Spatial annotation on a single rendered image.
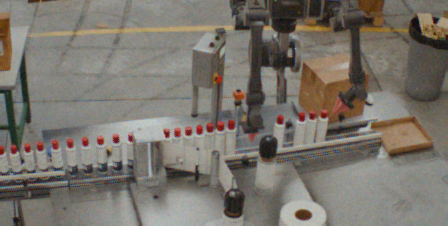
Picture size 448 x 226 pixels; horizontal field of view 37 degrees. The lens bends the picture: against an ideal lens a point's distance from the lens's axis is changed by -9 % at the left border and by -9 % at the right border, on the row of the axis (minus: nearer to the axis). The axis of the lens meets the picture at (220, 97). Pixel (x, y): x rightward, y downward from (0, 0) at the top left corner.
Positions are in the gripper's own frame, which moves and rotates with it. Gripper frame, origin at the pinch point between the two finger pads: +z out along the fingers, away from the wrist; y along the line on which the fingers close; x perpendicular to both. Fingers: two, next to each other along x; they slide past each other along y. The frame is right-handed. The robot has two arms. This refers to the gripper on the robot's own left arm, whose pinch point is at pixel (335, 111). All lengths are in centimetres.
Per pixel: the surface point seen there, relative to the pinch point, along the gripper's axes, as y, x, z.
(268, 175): 33, -32, 34
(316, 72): -29.4, -2.9, -4.1
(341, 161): 11.8, 16.7, 16.6
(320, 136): 3.1, 1.2, 14.2
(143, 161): 16, -76, 65
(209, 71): 0, -71, 17
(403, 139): 3, 50, -11
